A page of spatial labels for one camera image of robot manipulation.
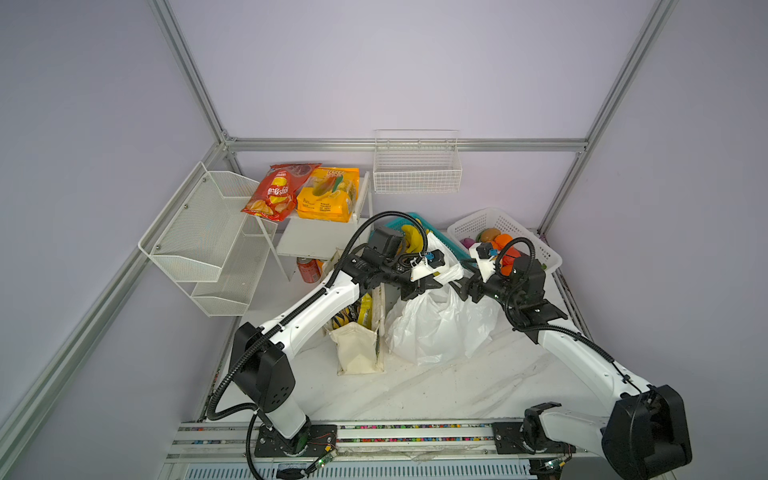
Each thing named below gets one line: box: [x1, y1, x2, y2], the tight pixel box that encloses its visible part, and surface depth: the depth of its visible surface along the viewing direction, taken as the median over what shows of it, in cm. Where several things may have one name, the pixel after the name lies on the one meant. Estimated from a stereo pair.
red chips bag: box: [241, 163, 322, 221], surface depth 81 cm
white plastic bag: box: [386, 234, 501, 367], surface depth 80 cm
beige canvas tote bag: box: [324, 283, 386, 376], surface depth 77 cm
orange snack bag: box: [296, 167, 361, 223], surface depth 77 cm
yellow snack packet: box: [358, 293, 372, 329], surface depth 82 cm
